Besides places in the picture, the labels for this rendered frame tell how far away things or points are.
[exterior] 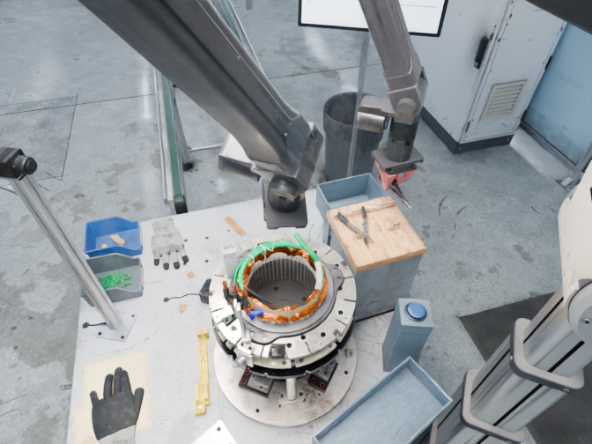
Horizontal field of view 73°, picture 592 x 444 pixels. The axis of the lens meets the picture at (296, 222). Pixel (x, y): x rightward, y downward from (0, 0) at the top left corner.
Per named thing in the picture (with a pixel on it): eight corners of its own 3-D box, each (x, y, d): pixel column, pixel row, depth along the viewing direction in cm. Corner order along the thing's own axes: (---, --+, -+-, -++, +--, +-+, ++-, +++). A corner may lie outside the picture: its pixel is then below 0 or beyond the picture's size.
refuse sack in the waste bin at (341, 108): (313, 143, 272) (314, 96, 246) (366, 134, 279) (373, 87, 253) (331, 180, 246) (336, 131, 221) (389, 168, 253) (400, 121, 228)
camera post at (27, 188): (124, 321, 117) (29, 168, 76) (120, 330, 115) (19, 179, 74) (114, 320, 118) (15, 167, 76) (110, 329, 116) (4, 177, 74)
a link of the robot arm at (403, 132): (418, 120, 80) (424, 106, 83) (384, 113, 82) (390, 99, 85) (411, 148, 85) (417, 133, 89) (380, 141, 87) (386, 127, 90)
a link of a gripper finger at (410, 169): (371, 181, 100) (376, 151, 93) (397, 175, 101) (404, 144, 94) (384, 199, 95) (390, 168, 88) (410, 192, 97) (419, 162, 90)
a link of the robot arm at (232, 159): (296, 195, 47) (318, 128, 48) (202, 164, 47) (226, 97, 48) (292, 210, 59) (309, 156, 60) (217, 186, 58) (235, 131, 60)
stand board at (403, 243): (326, 216, 110) (326, 210, 109) (388, 201, 114) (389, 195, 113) (355, 273, 97) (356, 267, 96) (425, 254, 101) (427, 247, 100)
